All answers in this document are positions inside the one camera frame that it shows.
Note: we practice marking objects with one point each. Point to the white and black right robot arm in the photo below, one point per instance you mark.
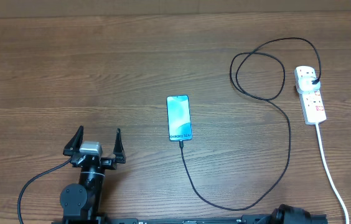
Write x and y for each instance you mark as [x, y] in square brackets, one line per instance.
[286, 214]

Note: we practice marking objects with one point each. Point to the white charger plug adapter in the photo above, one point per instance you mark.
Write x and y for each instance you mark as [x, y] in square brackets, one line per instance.
[304, 84]

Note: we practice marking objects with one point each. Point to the white power strip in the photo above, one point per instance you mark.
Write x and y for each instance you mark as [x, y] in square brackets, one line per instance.
[311, 102]

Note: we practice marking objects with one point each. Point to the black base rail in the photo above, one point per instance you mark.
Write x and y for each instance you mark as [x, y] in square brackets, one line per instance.
[244, 219]

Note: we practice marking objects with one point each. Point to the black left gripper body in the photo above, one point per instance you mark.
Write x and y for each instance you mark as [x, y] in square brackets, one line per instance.
[105, 163]

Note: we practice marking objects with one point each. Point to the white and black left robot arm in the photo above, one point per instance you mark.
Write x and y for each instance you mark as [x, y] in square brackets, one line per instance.
[81, 201]

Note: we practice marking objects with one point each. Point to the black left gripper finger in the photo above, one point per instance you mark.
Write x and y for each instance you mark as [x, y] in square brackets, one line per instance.
[73, 146]
[118, 150]

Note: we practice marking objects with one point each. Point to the blue Samsung Galaxy smartphone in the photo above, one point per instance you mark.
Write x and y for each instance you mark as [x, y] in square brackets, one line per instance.
[178, 116]

